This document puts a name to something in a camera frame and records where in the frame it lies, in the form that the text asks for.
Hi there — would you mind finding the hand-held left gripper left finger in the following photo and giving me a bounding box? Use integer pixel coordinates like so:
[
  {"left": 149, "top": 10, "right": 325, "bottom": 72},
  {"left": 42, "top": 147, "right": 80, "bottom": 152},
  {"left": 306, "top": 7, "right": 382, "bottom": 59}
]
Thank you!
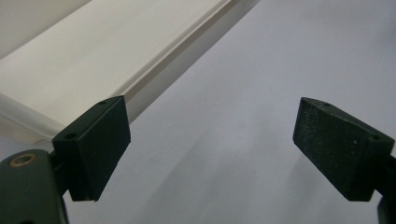
[{"left": 51, "top": 94, "right": 132, "bottom": 203}]

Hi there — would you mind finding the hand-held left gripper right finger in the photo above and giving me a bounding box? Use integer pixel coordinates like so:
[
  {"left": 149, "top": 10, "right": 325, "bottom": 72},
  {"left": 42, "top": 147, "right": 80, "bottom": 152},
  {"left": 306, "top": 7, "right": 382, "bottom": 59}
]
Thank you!
[{"left": 292, "top": 96, "right": 396, "bottom": 203}]

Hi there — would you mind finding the white flat box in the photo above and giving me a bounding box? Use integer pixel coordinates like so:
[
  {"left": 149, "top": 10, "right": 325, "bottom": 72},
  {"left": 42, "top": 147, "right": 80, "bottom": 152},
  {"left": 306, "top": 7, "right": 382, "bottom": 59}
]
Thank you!
[{"left": 0, "top": 0, "right": 262, "bottom": 145}]

